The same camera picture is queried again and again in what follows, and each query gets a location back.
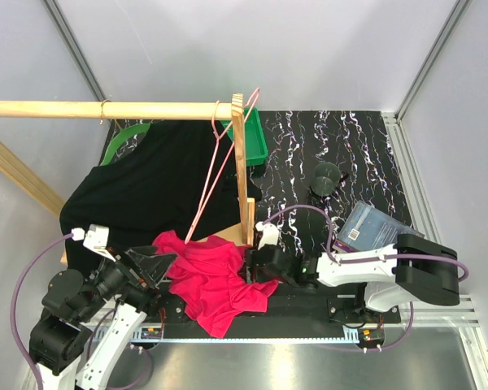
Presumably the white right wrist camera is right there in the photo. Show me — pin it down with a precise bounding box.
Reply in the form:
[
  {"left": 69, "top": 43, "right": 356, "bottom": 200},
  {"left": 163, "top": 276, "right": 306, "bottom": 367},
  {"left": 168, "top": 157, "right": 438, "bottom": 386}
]
[{"left": 255, "top": 222, "right": 280, "bottom": 249}]

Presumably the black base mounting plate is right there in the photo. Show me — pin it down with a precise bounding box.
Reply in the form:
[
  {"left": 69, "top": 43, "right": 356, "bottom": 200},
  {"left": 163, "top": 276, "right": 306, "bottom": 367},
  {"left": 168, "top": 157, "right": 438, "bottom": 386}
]
[{"left": 144, "top": 284, "right": 401, "bottom": 340}]

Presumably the blue paperback book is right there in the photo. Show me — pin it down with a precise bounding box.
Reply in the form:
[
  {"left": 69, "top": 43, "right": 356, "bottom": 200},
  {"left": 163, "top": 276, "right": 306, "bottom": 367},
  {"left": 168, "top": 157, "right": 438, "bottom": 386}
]
[{"left": 333, "top": 201, "right": 425, "bottom": 253}]

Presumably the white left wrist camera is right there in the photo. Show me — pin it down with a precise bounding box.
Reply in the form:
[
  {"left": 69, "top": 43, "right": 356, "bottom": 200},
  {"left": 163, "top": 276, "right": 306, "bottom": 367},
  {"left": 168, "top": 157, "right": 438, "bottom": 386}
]
[{"left": 71, "top": 224, "right": 109, "bottom": 254}]

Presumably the pink wire hanger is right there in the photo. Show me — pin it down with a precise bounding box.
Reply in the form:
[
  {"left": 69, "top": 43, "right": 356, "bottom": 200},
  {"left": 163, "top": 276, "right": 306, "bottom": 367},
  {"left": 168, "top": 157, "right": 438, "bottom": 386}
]
[{"left": 185, "top": 87, "right": 261, "bottom": 244}]

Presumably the black t-shirt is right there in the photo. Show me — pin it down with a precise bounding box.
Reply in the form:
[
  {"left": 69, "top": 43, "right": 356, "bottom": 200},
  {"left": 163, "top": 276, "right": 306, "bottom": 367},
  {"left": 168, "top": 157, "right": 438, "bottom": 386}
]
[{"left": 59, "top": 121, "right": 240, "bottom": 247}]

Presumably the green plastic hanger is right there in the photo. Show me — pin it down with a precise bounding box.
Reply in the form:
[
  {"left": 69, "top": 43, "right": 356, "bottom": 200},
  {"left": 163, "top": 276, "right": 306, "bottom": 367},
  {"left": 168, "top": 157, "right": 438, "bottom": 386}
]
[{"left": 100, "top": 123, "right": 150, "bottom": 166}]

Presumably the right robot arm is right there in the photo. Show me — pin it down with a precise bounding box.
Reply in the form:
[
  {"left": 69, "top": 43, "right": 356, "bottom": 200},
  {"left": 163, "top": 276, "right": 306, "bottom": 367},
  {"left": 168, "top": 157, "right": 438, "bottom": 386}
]
[{"left": 245, "top": 234, "right": 468, "bottom": 323}]

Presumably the green plastic tray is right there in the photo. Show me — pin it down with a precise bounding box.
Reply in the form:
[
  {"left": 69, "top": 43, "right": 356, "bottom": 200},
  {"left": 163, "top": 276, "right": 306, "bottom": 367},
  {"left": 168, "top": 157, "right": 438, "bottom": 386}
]
[{"left": 245, "top": 108, "right": 269, "bottom": 167}]

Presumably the pink red t-shirt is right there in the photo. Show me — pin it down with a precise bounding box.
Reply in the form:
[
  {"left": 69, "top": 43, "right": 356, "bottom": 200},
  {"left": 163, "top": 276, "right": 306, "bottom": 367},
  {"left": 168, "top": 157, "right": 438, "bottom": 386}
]
[{"left": 152, "top": 231, "right": 279, "bottom": 339}]

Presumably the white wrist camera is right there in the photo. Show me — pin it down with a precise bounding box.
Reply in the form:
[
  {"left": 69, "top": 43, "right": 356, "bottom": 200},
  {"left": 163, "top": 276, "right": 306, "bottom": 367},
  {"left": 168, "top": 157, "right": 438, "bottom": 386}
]
[
  {"left": 71, "top": 224, "right": 109, "bottom": 254},
  {"left": 255, "top": 222, "right": 280, "bottom": 249}
]

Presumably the dark green round cup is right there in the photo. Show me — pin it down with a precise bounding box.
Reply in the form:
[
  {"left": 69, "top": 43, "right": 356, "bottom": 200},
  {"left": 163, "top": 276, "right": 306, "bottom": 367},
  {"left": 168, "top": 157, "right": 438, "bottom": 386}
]
[{"left": 310, "top": 162, "right": 349, "bottom": 197}]

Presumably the wooden clothes rack frame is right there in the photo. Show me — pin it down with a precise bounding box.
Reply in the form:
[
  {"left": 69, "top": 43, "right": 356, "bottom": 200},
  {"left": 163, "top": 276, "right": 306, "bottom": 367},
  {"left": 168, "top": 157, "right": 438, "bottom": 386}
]
[{"left": 0, "top": 89, "right": 260, "bottom": 245}]

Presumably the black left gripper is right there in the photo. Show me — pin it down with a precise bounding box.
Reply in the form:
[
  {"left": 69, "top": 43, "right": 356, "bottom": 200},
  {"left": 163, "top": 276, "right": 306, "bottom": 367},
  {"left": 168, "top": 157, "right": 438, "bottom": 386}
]
[{"left": 77, "top": 237, "right": 177, "bottom": 320}]

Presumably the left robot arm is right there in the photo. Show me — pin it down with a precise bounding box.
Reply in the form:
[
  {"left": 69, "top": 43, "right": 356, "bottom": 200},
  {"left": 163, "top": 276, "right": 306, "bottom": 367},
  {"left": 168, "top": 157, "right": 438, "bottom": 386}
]
[{"left": 28, "top": 246, "right": 177, "bottom": 389}]

